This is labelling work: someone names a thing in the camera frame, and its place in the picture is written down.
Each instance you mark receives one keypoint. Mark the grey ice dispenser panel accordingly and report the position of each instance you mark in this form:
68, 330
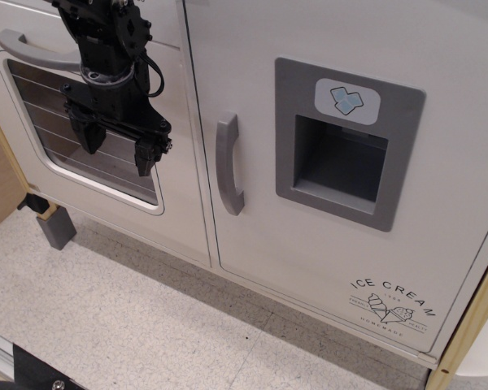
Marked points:
343, 141

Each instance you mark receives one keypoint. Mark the grey kitchen foot block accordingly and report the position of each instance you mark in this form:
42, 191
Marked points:
58, 228

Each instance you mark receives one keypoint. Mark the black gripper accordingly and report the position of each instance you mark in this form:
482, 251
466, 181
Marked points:
124, 108

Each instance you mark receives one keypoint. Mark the grey fridge door handle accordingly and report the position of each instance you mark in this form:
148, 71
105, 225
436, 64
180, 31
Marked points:
226, 136

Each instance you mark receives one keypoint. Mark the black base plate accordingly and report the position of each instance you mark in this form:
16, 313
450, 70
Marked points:
32, 373

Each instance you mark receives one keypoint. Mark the white toy fridge door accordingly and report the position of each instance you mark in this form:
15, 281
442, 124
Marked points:
404, 289

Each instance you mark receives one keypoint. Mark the white toy oven door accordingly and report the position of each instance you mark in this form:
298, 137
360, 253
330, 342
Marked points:
164, 209

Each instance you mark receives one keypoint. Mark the grey oven door handle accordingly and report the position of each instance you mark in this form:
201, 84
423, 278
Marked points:
15, 43

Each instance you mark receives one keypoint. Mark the light wood right post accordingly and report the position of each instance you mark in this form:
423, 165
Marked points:
462, 340

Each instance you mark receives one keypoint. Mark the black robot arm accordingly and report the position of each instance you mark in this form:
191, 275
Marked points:
111, 38

